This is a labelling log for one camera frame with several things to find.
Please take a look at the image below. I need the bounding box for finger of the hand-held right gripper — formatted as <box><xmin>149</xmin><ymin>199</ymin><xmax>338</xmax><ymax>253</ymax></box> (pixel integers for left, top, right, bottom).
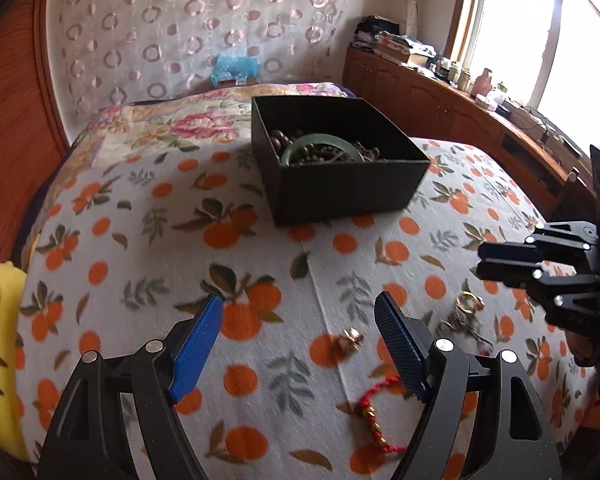
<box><xmin>476</xmin><ymin>261</ymin><xmax>600</xmax><ymax>329</ymax></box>
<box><xmin>479</xmin><ymin>221</ymin><xmax>600</xmax><ymax>264</ymax></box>

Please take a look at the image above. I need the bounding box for bronze chain necklace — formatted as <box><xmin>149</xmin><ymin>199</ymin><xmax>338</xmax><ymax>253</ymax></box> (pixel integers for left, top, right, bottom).
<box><xmin>352</xmin><ymin>141</ymin><xmax>384</xmax><ymax>162</ymax></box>

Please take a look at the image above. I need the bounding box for cluster of small bottles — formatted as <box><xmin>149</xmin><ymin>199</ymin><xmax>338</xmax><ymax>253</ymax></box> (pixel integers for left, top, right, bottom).
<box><xmin>439</xmin><ymin>57</ymin><xmax>474</xmax><ymax>92</ymax></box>

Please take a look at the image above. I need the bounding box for floral quilt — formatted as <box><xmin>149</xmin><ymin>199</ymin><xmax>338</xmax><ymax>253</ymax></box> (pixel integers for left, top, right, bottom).
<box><xmin>75</xmin><ymin>82</ymin><xmax>354</xmax><ymax>162</ymax></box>

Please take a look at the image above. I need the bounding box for red cord gold bead bracelet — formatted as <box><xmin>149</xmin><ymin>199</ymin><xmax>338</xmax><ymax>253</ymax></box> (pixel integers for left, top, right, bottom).
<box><xmin>355</xmin><ymin>374</ymin><xmax>412</xmax><ymax>457</ymax></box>

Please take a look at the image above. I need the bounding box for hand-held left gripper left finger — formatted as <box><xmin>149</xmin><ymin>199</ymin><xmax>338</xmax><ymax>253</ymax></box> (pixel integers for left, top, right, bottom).
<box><xmin>37</xmin><ymin>292</ymin><xmax>226</xmax><ymax>480</ymax></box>

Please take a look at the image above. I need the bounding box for brown wooden bead bracelet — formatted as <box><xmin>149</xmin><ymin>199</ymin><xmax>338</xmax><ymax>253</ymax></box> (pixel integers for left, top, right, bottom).
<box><xmin>267</xmin><ymin>129</ymin><xmax>362</xmax><ymax>164</ymax></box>

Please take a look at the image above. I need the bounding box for sheer circle-patterned wall curtain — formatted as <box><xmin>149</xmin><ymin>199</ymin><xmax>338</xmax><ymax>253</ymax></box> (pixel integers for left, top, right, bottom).
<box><xmin>47</xmin><ymin>0</ymin><xmax>354</xmax><ymax>122</ymax></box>

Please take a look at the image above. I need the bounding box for yellow cloth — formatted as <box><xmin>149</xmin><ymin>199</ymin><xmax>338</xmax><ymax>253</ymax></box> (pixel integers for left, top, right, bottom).
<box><xmin>0</xmin><ymin>261</ymin><xmax>29</xmax><ymax>462</ymax></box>

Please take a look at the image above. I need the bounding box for stack of books and papers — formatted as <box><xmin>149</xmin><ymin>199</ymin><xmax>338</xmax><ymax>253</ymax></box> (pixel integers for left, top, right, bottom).
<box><xmin>375</xmin><ymin>31</ymin><xmax>439</xmax><ymax>69</ymax></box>

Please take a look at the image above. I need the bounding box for white power strip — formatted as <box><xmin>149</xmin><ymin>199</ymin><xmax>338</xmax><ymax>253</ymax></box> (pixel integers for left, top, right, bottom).
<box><xmin>500</xmin><ymin>100</ymin><xmax>587</xmax><ymax>157</ymax></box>

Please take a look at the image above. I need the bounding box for black cardboard box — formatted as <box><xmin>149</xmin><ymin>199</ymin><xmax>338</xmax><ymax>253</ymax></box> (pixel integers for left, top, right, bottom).
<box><xmin>251</xmin><ymin>95</ymin><xmax>431</xmax><ymax>227</ymax></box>

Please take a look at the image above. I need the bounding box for pile of dark clothes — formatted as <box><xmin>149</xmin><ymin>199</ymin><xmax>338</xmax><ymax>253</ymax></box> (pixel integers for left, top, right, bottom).
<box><xmin>355</xmin><ymin>16</ymin><xmax>402</xmax><ymax>52</ymax></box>

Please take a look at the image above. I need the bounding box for gold flower ring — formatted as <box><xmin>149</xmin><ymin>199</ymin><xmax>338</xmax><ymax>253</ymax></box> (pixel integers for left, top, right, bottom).
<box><xmin>336</xmin><ymin>326</ymin><xmax>366</xmax><ymax>354</ymax></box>

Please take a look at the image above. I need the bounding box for long wooden cabinet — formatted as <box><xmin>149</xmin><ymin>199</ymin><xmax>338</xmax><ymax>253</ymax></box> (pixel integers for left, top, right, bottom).
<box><xmin>342</xmin><ymin>47</ymin><xmax>597</xmax><ymax>217</ymax></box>

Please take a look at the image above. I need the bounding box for blue crinkled bag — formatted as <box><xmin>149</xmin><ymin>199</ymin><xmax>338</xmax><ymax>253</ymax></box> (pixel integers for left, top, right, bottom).
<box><xmin>212</xmin><ymin>52</ymin><xmax>262</xmax><ymax>81</ymax></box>

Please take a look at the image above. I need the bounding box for green jade bangle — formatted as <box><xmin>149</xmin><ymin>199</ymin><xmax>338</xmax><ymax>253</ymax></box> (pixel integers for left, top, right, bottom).
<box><xmin>280</xmin><ymin>132</ymin><xmax>369</xmax><ymax>167</ymax></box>

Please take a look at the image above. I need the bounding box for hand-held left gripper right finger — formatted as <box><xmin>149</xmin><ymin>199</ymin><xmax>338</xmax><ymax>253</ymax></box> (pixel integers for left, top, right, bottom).
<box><xmin>373</xmin><ymin>291</ymin><xmax>563</xmax><ymax>480</ymax></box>

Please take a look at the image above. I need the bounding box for pink bottle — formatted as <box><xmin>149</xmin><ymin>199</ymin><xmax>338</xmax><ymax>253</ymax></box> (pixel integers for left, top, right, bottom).
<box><xmin>472</xmin><ymin>67</ymin><xmax>494</xmax><ymax>97</ymax></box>

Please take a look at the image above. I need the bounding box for person's right hand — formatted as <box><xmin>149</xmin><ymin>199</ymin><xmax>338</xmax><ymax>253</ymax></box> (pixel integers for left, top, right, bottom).
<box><xmin>565</xmin><ymin>327</ymin><xmax>600</xmax><ymax>368</ymax></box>

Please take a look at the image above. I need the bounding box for orange fruit print bedsheet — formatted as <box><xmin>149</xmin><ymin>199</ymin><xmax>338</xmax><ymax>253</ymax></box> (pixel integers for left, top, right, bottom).
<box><xmin>15</xmin><ymin>137</ymin><xmax>600</xmax><ymax>480</ymax></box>

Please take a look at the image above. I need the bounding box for wooden framed window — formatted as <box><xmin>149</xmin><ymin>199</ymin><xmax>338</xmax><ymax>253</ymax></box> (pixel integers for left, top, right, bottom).
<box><xmin>450</xmin><ymin>0</ymin><xmax>600</xmax><ymax>127</ymax></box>

